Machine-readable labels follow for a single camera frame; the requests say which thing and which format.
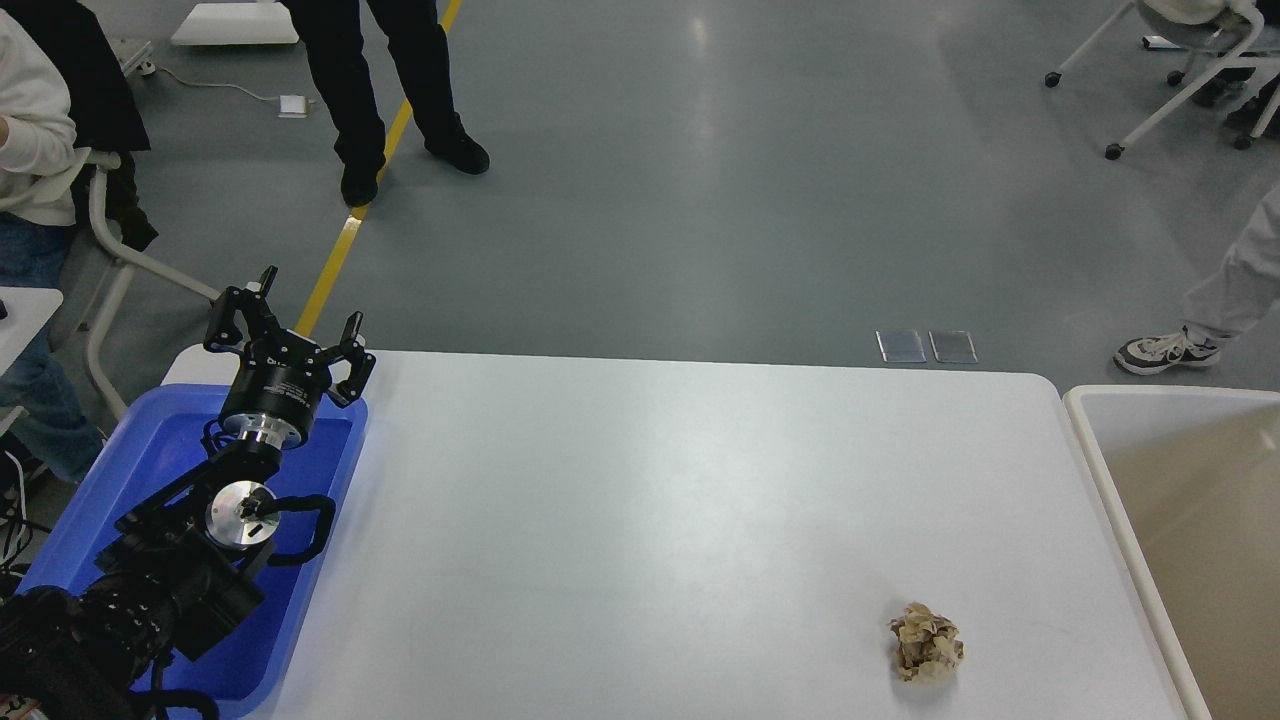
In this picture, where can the white power adapter with cable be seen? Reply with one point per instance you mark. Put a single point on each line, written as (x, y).
(294, 106)

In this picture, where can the right metal floor plate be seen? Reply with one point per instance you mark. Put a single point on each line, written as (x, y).
(953, 347)

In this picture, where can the person leg with sneaker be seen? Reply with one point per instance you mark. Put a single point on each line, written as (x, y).
(1220, 309)

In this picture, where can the crumpled brown paper ball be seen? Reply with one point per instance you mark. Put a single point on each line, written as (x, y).
(928, 649)

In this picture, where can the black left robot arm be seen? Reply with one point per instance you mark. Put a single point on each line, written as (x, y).
(180, 576)

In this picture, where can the white side table corner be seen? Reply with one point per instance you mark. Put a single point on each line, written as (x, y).
(28, 310)

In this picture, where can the beige plastic bin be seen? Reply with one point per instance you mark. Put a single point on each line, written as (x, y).
(1189, 477)

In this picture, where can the seated person white sweater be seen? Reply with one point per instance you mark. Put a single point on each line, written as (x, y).
(39, 160)

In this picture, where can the white chair with jacket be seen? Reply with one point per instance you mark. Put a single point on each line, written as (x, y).
(109, 125)

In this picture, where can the white flat base board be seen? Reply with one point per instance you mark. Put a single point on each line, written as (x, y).
(236, 23)

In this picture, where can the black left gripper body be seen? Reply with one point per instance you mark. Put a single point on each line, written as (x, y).
(277, 392)

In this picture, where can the white office chair on wheels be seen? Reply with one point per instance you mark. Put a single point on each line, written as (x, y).
(1246, 42)

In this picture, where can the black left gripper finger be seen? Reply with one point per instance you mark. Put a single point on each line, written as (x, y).
(242, 323)
(344, 369)

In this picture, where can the metal floor plate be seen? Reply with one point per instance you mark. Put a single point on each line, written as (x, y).
(901, 347)
(953, 347)

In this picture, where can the left metal floor plate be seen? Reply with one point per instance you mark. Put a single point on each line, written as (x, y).
(901, 347)

